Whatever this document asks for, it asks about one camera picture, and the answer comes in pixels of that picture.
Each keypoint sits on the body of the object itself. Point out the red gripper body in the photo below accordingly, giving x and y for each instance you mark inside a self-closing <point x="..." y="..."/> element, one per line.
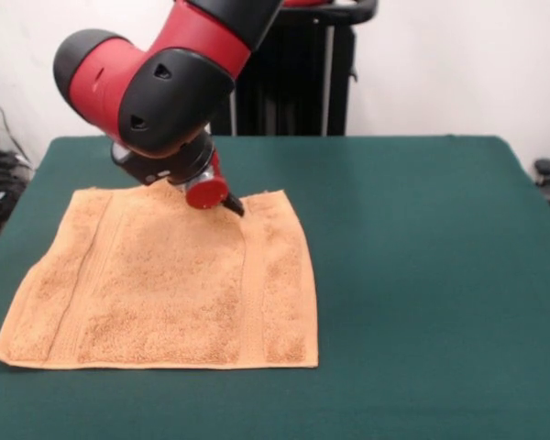
<point x="206" y="194"/>

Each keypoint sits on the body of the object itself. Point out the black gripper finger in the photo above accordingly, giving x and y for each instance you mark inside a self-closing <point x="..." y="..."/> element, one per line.
<point x="234" y="208"/>

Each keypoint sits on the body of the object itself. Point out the orange terry towel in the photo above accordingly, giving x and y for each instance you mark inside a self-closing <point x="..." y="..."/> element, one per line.
<point x="165" y="293"/>

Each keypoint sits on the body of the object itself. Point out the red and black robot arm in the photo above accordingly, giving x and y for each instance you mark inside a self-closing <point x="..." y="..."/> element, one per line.
<point x="165" y="101"/>

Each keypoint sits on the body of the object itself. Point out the dark green table cloth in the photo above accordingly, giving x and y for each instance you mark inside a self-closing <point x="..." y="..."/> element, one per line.
<point x="417" y="298"/>

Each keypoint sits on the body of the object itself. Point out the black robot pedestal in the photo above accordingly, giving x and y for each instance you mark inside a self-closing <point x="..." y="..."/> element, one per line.
<point x="302" y="78"/>

